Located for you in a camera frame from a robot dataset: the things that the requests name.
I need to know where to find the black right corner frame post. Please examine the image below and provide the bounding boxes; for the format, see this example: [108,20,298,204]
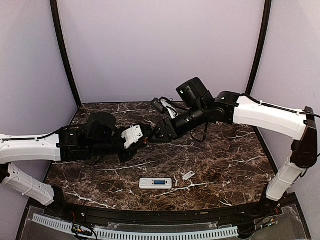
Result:
[245,0,272,95]

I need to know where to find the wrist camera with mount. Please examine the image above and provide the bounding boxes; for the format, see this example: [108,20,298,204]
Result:
[150,97,179,119]
[120,123,153,150]

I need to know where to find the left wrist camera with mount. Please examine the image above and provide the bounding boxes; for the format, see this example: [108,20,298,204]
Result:
[120,123,153,150]

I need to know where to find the blue AAA battery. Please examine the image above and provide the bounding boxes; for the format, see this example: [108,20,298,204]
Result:
[153,179,167,185]

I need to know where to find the black corner frame post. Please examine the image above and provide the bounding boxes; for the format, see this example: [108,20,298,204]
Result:
[245,0,272,95]
[49,0,82,108]

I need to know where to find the white battery compartment cover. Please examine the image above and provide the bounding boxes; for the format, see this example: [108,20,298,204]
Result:
[182,171,195,181]

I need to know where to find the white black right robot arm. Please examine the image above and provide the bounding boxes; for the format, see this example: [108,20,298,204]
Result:
[147,77,318,217]

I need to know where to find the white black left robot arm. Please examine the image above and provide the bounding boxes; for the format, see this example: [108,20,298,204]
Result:
[0,112,145,218]

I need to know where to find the white remote control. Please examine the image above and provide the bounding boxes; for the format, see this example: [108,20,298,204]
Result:
[139,178,172,190]

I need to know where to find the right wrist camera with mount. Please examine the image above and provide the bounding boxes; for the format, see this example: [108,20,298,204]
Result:
[150,97,179,119]

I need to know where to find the white slotted cable duct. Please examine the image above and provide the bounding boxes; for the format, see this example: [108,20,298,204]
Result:
[32,213,239,240]

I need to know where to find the black front table rail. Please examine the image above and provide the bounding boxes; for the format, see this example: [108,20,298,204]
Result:
[41,202,283,226]

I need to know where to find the black left corner frame post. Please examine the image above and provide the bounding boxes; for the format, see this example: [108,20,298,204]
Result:
[49,0,82,108]

